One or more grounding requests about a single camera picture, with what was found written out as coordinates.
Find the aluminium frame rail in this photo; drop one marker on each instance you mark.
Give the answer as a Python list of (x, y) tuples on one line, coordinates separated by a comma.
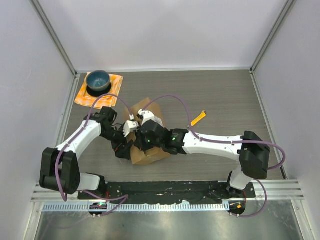
[(277, 190)]

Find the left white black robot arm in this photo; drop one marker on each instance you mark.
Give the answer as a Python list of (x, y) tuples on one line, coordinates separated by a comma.
[(60, 169)]

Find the white slotted cable duct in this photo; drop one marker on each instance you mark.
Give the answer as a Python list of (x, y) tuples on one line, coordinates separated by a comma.
[(103, 207)]

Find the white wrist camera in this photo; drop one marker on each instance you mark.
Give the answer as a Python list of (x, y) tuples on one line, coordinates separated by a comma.
[(146, 115), (130, 126)]

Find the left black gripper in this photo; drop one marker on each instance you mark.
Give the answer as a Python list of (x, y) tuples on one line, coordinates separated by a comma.
[(121, 151)]

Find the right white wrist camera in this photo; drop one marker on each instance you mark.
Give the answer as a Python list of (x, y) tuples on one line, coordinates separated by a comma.
[(146, 115)]

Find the yellow utility knife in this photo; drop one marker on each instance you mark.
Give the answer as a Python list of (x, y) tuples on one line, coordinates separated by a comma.
[(200, 117)]

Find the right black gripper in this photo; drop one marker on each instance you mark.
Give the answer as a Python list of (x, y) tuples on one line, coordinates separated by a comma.
[(139, 143)]

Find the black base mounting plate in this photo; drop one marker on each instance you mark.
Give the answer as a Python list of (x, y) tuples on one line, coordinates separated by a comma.
[(173, 192)]

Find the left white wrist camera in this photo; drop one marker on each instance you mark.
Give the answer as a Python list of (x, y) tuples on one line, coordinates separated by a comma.
[(130, 126)]

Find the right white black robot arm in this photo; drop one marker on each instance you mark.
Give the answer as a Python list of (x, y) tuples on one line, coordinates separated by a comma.
[(246, 149)]

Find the blue ceramic bowl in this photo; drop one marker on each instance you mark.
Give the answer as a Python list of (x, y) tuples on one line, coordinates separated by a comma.
[(98, 80)]

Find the black round coaster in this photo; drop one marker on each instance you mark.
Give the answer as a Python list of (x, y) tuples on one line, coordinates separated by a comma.
[(97, 93)]

